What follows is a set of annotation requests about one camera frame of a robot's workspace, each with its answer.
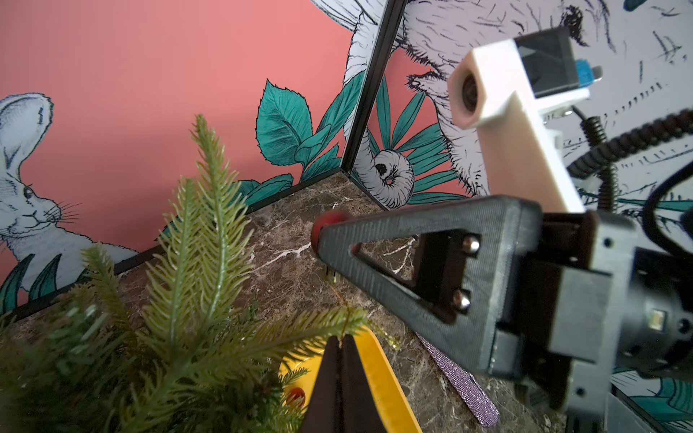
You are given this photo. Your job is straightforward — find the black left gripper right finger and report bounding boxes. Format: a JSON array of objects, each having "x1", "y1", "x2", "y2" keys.
[{"x1": 340, "y1": 335, "x2": 386, "y2": 433}]

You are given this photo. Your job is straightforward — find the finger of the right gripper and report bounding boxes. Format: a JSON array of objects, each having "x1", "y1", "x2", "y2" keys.
[{"x1": 323, "y1": 196, "x2": 542, "y2": 378}]

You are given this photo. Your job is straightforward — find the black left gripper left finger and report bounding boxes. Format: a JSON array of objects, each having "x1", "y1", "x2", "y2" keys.
[{"x1": 300, "y1": 337, "x2": 342, "y2": 433}]

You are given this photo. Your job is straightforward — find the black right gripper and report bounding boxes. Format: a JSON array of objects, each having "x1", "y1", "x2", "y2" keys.
[{"x1": 487, "y1": 207, "x2": 692, "y2": 428}]

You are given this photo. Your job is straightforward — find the small red ball ornament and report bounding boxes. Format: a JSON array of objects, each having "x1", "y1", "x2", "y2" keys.
[{"x1": 285, "y1": 386, "x2": 306, "y2": 409}]

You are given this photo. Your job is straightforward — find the small green christmas tree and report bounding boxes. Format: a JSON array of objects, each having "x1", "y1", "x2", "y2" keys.
[{"x1": 1, "y1": 115, "x2": 366, "y2": 432}]

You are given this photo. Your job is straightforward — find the yellow plastic tray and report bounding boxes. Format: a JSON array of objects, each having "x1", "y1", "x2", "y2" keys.
[{"x1": 280, "y1": 328, "x2": 422, "y2": 432}]

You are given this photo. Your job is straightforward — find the purple glitter tube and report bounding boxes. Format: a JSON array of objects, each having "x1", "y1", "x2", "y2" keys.
[{"x1": 417, "y1": 334, "x2": 500, "y2": 428}]

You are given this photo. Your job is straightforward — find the black corrugated cable right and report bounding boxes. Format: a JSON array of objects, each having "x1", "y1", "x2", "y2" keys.
[{"x1": 566, "y1": 107, "x2": 693, "y2": 213}]

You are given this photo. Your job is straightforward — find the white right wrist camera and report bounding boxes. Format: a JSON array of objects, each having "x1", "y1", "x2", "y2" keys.
[{"x1": 448, "y1": 26, "x2": 590, "y2": 214}]

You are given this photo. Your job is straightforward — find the black corner frame post right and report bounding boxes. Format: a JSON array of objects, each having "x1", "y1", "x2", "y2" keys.
[{"x1": 341, "y1": 1, "x2": 408, "y2": 175}]

